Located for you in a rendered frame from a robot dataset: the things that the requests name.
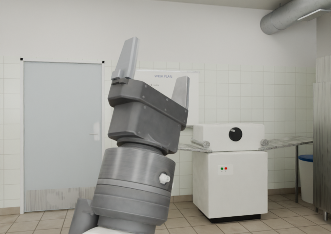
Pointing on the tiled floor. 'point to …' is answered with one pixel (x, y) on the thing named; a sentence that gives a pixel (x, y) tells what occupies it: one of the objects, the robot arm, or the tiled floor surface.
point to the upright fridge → (322, 136)
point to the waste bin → (306, 177)
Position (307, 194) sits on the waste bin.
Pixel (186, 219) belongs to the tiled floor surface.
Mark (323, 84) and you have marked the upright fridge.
